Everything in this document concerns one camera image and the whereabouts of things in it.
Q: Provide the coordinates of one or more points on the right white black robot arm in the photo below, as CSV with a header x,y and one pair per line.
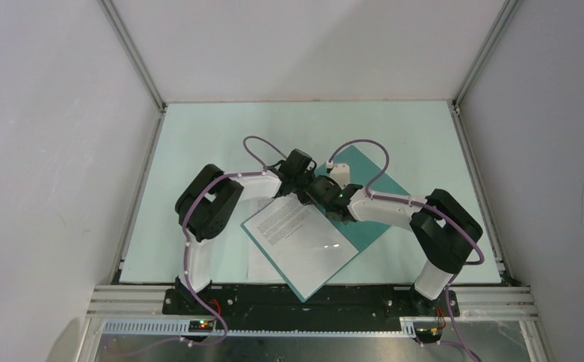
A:
x,y
447,234

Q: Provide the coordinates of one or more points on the controller board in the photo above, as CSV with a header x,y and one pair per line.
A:
x,y
428,335
201,326

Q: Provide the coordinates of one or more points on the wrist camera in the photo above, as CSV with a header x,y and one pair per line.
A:
x,y
338,172
297,163

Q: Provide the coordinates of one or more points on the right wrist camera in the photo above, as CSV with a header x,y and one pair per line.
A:
x,y
338,172

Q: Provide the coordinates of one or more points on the right controller board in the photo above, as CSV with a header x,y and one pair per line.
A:
x,y
428,335

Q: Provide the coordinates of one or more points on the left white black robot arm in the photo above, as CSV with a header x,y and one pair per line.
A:
x,y
206,206

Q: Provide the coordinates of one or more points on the left controller board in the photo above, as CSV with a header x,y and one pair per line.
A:
x,y
201,326

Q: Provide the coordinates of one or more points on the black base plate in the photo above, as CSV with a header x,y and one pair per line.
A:
x,y
275,308

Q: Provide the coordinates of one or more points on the aluminium frame rail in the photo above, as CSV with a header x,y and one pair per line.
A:
x,y
140,308

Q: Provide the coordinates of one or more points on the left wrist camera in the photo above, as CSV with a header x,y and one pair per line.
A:
x,y
297,163

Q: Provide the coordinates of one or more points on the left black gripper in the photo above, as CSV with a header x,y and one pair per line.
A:
x,y
305,200

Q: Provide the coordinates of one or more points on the printed white paper sheet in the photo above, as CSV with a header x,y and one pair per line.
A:
x,y
304,247

